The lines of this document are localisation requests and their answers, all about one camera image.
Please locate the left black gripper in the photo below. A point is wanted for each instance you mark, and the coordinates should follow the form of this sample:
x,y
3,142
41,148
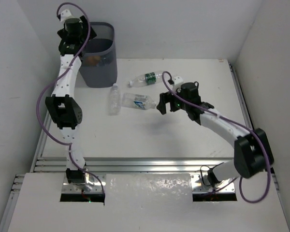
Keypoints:
x,y
91,32

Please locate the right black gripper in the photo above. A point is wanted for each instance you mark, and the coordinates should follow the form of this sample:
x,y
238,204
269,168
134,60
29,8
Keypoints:
x,y
165,98

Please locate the clear bottle blue white label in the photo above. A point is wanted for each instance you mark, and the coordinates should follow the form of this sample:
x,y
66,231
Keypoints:
x,y
137,101

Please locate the clear bottle green label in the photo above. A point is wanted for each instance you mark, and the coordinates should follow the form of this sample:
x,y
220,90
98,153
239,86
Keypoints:
x,y
146,79

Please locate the small orange bottle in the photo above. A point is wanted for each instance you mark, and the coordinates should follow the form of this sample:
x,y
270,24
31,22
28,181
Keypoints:
x,y
92,60

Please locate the small clear plastic bottle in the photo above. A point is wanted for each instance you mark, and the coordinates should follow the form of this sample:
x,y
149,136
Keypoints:
x,y
114,100

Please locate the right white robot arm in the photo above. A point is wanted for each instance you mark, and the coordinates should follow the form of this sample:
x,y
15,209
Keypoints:
x,y
252,152

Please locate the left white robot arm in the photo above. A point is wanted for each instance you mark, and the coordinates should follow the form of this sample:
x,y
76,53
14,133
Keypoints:
x,y
62,107

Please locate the grey plastic waste bin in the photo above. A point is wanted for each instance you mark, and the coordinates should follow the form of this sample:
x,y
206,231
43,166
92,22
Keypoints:
x,y
105,73

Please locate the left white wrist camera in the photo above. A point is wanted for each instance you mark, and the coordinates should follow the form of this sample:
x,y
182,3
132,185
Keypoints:
x,y
64,15

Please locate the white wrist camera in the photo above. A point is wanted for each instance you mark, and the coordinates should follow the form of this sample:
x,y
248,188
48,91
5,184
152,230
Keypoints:
x,y
64,15
176,82

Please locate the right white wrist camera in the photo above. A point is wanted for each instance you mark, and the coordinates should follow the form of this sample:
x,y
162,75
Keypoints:
x,y
176,82

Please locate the aluminium frame rail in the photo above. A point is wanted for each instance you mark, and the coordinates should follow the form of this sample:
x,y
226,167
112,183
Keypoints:
x,y
130,165

